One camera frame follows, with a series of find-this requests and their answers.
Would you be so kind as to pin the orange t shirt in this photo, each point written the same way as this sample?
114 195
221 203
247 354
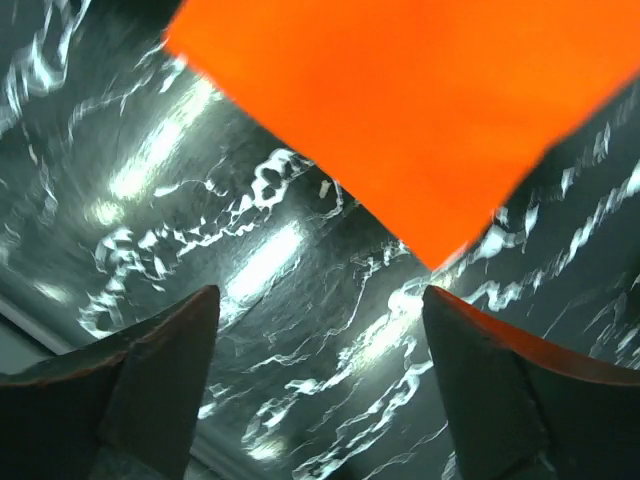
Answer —
430 113

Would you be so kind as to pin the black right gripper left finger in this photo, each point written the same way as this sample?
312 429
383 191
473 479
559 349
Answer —
123 407

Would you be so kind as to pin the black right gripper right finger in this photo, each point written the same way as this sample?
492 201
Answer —
520 407

